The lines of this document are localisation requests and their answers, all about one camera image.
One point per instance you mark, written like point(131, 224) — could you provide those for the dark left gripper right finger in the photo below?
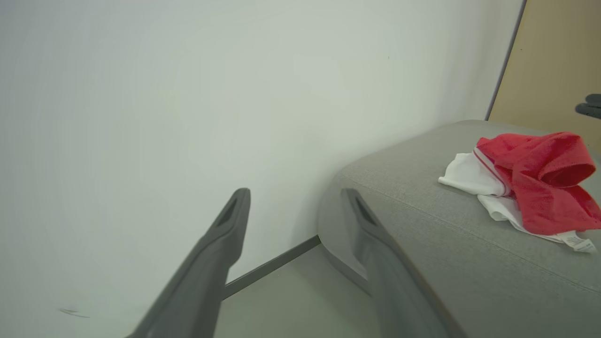
point(394, 291)

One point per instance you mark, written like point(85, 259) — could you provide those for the grey fabric sofa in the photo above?
point(469, 263)

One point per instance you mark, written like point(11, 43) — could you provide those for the beige wooden door panel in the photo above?
point(554, 61)

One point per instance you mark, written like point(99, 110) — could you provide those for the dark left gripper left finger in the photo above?
point(202, 277)

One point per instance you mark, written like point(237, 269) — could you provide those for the black baseboard strip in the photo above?
point(272, 266)

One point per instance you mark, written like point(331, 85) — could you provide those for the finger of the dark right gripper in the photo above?
point(594, 99)
point(589, 111)

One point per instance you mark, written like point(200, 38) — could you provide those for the grey door frame strip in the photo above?
point(506, 58)

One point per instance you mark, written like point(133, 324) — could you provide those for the red jersey with white lining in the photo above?
point(540, 188)

